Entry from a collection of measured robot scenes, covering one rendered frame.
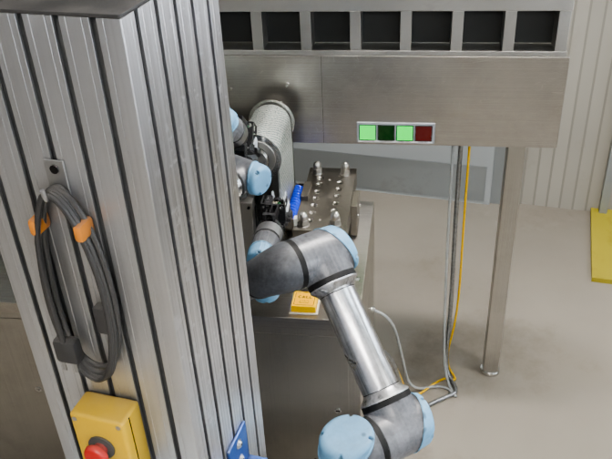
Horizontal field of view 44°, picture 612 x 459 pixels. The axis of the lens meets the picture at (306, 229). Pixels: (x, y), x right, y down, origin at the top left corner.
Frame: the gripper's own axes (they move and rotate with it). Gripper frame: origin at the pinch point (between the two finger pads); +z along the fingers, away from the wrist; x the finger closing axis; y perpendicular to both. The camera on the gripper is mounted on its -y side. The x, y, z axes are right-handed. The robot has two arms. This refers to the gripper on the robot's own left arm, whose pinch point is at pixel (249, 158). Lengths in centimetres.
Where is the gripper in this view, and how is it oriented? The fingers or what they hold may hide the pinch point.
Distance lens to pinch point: 216.9
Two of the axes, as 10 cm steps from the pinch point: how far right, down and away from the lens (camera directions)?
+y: 0.5, -9.9, 1.2
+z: 1.4, 1.2, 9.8
